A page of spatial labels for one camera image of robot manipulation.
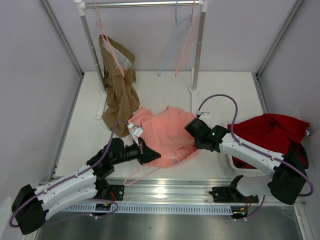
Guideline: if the white garment rack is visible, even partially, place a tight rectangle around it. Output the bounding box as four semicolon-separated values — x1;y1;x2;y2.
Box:
74;0;208;120

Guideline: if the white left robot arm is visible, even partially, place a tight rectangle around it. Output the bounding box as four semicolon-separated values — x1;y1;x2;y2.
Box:
9;137;161;235

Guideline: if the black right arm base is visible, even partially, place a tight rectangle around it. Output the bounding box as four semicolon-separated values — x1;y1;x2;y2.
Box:
208;175;259;221

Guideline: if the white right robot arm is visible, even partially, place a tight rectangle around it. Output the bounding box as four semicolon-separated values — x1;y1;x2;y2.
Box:
185;118;308;205

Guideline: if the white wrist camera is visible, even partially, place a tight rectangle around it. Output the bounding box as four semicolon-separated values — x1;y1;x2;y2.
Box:
127;122;144;145
196;111;212;122

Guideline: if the red garment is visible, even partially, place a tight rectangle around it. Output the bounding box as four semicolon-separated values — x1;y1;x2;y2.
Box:
233;113;310;169

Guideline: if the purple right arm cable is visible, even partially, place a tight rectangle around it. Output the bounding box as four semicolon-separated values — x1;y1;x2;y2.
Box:
196;94;315;222

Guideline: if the tan brown skirt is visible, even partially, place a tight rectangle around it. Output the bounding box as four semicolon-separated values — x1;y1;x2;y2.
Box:
99;35;140;138

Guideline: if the pink wire hanger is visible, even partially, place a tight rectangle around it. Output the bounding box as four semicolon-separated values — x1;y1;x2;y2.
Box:
174;0;200;77
123;139;196;186

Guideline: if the white slotted cable duct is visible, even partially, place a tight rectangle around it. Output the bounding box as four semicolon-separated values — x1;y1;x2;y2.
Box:
64;202;233;216

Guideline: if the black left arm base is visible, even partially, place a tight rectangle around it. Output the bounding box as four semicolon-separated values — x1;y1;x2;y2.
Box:
94;177;125;202

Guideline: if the aluminium mounting rail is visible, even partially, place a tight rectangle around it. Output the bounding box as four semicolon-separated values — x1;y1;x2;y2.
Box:
37;176;307;207

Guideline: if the blue wire hanger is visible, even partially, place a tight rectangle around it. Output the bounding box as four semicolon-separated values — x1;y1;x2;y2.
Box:
157;0;192;77

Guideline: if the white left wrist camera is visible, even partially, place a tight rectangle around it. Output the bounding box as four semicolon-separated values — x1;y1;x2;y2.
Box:
127;122;144;145

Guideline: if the pink hanger holding tan skirt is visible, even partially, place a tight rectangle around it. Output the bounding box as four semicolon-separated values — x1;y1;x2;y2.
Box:
93;2;125;77

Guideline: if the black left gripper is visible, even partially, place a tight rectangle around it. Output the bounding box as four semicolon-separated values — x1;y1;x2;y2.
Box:
111;137;161;166

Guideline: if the white perforated basket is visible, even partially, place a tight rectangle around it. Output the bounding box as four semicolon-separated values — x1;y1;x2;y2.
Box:
226;107;312;176

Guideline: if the pink skirt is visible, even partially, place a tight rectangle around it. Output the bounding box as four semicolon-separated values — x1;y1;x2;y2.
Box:
129;106;197;168

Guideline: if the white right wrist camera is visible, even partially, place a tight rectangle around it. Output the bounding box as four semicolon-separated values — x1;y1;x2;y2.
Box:
196;111;212;122

